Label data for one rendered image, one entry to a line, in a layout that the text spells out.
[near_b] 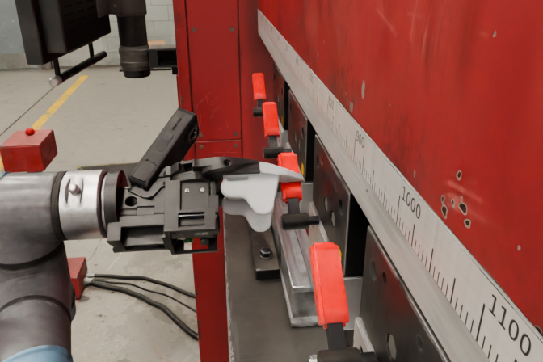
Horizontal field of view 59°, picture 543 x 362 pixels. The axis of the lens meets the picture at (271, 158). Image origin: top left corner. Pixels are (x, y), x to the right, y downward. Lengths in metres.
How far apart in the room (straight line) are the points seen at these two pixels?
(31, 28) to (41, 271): 1.01
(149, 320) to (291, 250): 1.44
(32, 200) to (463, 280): 0.42
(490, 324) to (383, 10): 0.20
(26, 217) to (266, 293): 0.61
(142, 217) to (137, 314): 1.89
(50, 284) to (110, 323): 1.83
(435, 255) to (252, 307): 0.77
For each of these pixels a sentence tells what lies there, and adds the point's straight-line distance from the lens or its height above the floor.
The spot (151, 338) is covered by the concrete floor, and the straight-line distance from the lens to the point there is 2.28.
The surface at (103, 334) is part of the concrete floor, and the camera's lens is 2.35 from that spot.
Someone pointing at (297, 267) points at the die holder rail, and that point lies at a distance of 0.95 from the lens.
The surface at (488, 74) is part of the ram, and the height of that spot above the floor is 1.48.
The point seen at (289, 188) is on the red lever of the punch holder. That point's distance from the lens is 0.54.
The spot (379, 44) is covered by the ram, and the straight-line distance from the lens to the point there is 0.34.
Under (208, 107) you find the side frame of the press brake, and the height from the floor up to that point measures 1.15.
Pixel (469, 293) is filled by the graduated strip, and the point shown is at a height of 1.39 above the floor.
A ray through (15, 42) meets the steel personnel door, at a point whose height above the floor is 0.39.
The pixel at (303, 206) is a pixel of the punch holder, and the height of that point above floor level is 1.22.
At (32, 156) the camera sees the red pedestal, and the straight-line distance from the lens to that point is 2.24.
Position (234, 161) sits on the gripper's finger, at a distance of 0.51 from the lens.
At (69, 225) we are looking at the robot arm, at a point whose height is 1.27.
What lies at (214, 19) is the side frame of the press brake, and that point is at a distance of 1.26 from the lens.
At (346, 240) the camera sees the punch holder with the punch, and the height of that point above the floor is 1.29.
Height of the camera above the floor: 1.53
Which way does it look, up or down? 23 degrees down
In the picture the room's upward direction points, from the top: straight up
